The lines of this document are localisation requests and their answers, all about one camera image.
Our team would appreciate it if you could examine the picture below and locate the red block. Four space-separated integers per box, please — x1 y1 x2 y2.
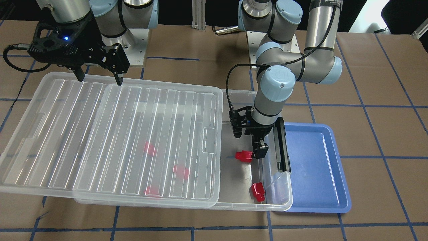
234 150 253 163
144 186 161 198
250 182 265 203
143 141 156 157
173 165 190 181

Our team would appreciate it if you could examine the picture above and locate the clear plastic storage box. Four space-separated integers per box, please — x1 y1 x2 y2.
74 89 293 212

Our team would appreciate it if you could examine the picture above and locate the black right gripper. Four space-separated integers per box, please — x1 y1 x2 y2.
27 10 130 86

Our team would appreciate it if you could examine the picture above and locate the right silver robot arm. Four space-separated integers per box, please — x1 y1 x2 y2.
25 0 159 85

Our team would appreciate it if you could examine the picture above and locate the clear ribbed box lid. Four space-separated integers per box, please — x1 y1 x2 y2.
1 72 223 209

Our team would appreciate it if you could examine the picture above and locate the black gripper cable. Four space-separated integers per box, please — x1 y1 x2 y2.
3 44 50 73
225 7 337 111

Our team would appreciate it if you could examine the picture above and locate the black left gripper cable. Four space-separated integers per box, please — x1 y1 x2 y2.
225 7 337 111

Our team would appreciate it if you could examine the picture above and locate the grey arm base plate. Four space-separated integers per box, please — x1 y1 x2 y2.
102 28 151 67

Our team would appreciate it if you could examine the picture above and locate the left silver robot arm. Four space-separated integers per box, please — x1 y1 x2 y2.
226 0 343 159

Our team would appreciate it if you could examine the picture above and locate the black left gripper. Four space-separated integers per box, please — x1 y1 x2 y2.
229 106 284 159

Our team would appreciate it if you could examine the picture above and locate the black box latch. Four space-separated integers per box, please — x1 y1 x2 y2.
273 116 291 173

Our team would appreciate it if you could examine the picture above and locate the blue plastic tray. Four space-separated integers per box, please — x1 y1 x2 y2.
285 122 352 214

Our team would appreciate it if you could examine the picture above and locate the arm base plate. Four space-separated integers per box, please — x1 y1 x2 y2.
246 30 299 61

